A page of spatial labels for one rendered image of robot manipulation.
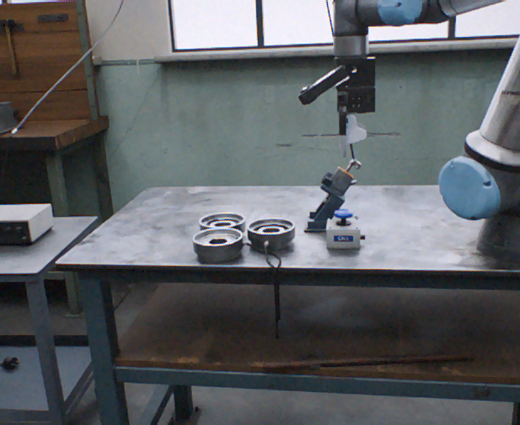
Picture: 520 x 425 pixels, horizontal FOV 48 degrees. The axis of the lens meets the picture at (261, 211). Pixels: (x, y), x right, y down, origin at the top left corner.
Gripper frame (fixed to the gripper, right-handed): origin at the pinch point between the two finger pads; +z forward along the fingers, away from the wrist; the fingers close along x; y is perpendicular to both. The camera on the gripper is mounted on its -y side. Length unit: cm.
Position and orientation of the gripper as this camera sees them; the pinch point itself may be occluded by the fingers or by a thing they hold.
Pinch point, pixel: (341, 148)
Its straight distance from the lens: 132.6
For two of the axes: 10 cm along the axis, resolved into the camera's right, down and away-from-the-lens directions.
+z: 0.5, 9.5, 3.1
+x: 1.4, -3.1, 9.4
